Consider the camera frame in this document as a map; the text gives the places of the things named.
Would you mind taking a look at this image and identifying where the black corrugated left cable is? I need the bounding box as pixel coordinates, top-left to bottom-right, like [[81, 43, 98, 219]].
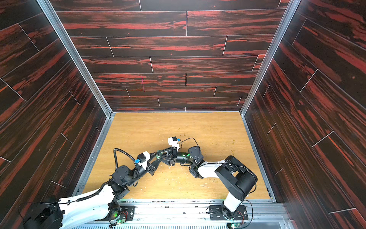
[[75, 148, 136, 201]]

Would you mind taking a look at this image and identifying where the thin black right cable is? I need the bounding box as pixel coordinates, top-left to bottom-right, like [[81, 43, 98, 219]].
[[178, 137, 258, 229]]

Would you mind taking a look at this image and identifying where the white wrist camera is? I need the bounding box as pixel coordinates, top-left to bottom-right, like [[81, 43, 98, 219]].
[[168, 136, 180, 150], [135, 151, 151, 170]]

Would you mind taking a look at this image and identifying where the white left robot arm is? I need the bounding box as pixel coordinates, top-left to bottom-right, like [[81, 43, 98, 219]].
[[23, 152, 161, 229]]

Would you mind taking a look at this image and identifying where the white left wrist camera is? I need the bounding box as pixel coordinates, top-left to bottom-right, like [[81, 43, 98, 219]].
[[135, 151, 151, 170]]

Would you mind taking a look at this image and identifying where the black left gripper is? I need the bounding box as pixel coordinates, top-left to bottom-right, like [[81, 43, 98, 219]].
[[125, 153, 161, 189]]

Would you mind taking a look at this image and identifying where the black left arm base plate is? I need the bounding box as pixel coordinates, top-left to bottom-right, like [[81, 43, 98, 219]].
[[108, 205, 135, 223]]

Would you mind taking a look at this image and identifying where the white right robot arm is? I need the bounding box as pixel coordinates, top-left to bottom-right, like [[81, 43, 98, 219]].
[[156, 146, 258, 218]]

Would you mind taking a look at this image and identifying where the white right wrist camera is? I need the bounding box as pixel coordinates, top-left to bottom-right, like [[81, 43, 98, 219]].
[[168, 136, 180, 150]]

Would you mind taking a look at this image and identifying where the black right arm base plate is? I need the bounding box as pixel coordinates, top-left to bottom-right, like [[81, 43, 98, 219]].
[[206, 204, 249, 220]]

